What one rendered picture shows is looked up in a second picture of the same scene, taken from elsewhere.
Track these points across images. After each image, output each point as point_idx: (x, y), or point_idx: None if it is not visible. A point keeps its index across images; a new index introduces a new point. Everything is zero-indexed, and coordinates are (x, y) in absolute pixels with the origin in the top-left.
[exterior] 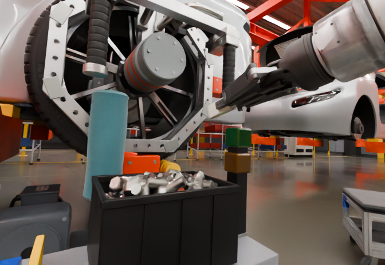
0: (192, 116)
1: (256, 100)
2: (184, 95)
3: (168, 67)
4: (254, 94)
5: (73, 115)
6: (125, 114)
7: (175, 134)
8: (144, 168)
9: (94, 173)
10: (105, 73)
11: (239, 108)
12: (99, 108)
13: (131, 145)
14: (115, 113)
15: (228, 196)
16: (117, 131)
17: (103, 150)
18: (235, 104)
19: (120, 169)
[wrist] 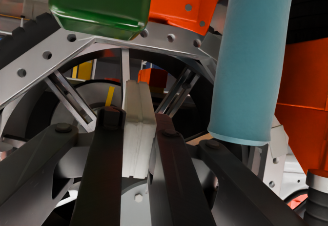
0: (24, 89)
1: (84, 173)
2: (19, 138)
3: (149, 207)
4: (181, 215)
5: None
6: (232, 100)
7: (78, 50)
8: None
9: (290, 0)
10: (326, 179)
11: (117, 120)
12: (273, 113)
13: (178, 40)
14: (255, 103)
15: None
16: (254, 68)
17: (277, 38)
18: (157, 139)
19: None
